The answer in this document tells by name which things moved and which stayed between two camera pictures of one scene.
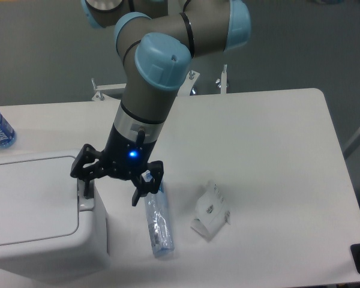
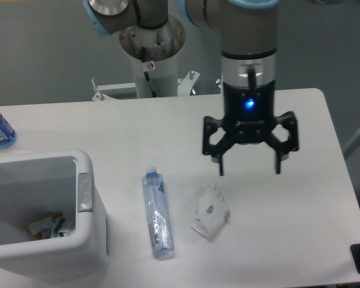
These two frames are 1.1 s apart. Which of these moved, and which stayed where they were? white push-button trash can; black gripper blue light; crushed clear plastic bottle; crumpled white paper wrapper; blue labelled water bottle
Moved: black gripper blue light; white push-button trash can
Stayed: blue labelled water bottle; crushed clear plastic bottle; crumpled white paper wrapper
